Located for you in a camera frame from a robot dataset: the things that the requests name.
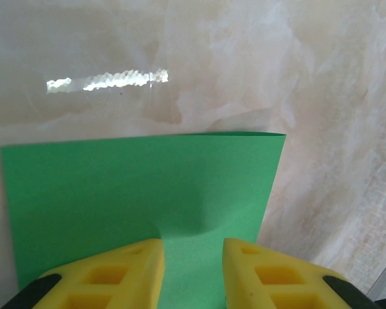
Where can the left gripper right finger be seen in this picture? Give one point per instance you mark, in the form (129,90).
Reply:
(270,280)

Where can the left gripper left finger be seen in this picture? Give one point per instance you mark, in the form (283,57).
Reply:
(115,277)

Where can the green paper sheet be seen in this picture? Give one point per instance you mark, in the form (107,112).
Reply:
(115,193)

